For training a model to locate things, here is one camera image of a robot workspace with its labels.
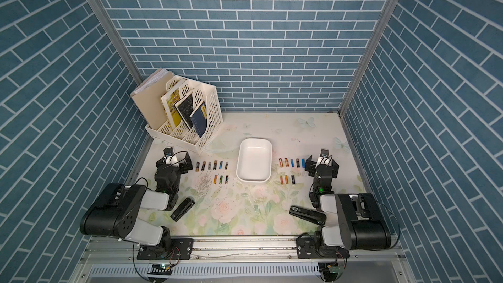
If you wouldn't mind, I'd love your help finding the dark blue book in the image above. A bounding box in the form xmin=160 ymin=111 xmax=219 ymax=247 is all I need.
xmin=190 ymin=101 xmax=208 ymax=138

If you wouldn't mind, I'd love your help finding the white perforated file organizer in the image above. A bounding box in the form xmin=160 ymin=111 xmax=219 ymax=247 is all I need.
xmin=132 ymin=68 xmax=223 ymax=153

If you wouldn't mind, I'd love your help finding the black stapler left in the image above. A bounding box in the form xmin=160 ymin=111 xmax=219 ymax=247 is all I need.
xmin=170 ymin=197 xmax=195 ymax=222

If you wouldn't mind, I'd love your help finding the white vented cable duct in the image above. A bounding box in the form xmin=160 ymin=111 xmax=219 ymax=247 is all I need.
xmin=89 ymin=262 xmax=320 ymax=279

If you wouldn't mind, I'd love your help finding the black stapler right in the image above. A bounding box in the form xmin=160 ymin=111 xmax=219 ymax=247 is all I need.
xmin=289 ymin=206 xmax=327 ymax=226

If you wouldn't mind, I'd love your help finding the yellow cover book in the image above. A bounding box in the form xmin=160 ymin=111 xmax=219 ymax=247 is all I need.
xmin=161 ymin=77 xmax=185 ymax=130

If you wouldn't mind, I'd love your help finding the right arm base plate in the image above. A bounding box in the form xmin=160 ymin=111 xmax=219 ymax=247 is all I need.
xmin=296 ymin=233 xmax=350 ymax=259

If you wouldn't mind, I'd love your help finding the beige paper folder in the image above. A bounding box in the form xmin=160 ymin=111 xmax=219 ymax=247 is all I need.
xmin=130 ymin=68 xmax=174 ymax=130

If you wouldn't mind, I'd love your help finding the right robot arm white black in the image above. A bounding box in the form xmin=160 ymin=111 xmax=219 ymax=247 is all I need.
xmin=305 ymin=149 xmax=392 ymax=253

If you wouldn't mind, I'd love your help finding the black stapler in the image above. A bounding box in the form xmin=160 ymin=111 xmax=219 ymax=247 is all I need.
xmin=170 ymin=197 xmax=195 ymax=222
xmin=289 ymin=206 xmax=327 ymax=226

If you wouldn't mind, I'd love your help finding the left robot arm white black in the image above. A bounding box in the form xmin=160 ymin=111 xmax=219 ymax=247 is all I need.
xmin=80 ymin=147 xmax=193 ymax=251

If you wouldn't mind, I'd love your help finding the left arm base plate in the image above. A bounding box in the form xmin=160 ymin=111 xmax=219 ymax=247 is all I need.
xmin=137 ymin=238 xmax=194 ymax=262

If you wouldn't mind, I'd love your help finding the white plastic storage box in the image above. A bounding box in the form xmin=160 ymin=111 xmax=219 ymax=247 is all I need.
xmin=236 ymin=138 xmax=272 ymax=184

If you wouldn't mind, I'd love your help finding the black cover book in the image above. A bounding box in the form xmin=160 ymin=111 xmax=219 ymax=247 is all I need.
xmin=175 ymin=90 xmax=194 ymax=130

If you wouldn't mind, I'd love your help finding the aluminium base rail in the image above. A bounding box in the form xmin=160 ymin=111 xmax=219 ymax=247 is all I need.
xmin=70 ymin=235 xmax=415 ymax=282

